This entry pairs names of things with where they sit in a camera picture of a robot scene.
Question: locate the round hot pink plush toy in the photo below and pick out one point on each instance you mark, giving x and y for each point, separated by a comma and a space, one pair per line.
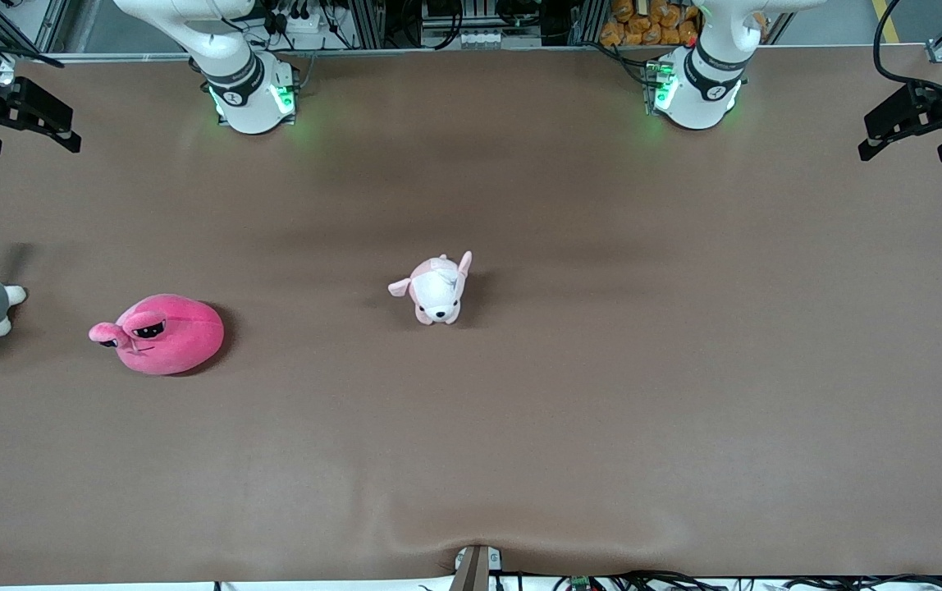
176, 336

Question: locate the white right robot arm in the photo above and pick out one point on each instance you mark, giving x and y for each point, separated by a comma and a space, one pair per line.
245, 98

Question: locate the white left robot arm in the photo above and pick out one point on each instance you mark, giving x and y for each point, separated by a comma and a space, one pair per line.
697, 98

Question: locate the pile of orange plush toys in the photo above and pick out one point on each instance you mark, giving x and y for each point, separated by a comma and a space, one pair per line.
651, 23

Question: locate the white power strip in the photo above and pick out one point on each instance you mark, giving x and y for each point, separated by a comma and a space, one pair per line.
294, 23

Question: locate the white terminal block strip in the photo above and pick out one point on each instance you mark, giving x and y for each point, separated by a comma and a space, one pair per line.
487, 38

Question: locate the pale pink white plush dog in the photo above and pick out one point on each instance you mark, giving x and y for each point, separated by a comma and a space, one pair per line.
436, 291

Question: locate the brown table mat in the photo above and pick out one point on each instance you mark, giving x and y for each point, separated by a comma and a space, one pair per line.
471, 451

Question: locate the small green circuit board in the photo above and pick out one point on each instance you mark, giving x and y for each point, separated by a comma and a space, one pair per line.
579, 584

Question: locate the grey metal camera mount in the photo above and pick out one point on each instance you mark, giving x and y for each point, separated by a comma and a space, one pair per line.
475, 570

